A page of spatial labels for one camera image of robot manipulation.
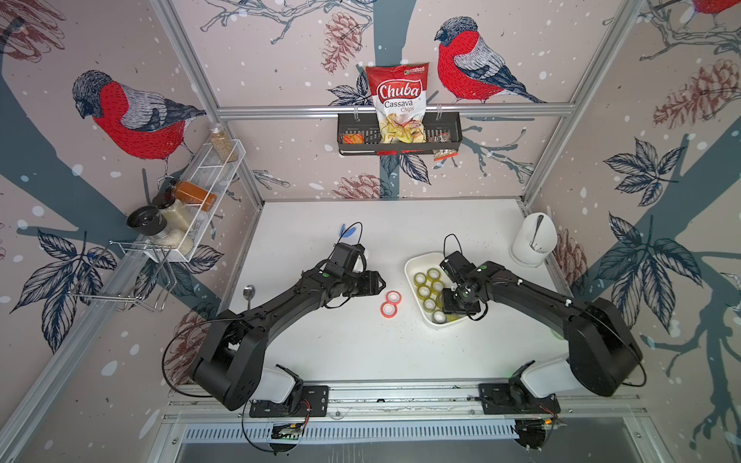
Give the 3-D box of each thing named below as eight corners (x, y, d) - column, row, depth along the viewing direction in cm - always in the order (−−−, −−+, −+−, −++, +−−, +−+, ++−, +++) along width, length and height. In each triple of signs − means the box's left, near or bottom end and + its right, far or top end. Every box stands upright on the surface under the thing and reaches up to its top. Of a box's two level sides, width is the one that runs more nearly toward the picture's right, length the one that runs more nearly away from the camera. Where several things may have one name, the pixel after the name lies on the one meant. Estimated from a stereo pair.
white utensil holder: (511, 268, 102) (529, 242, 89) (501, 240, 110) (517, 212, 97) (543, 268, 102) (566, 241, 89) (531, 240, 110) (550, 212, 97)
